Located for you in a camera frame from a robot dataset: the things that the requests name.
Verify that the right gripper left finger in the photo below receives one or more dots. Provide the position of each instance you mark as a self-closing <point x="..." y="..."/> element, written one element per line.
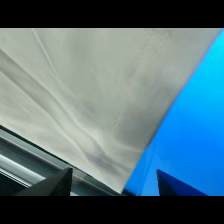
<point x="56" y="185"/>

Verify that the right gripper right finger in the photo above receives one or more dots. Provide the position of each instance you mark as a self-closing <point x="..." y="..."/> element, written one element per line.
<point x="171" y="186"/>

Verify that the white garment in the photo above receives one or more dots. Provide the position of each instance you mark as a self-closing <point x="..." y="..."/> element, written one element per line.
<point x="100" y="93"/>

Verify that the silver frame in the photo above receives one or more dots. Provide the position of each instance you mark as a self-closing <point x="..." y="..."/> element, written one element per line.
<point x="23" y="160"/>

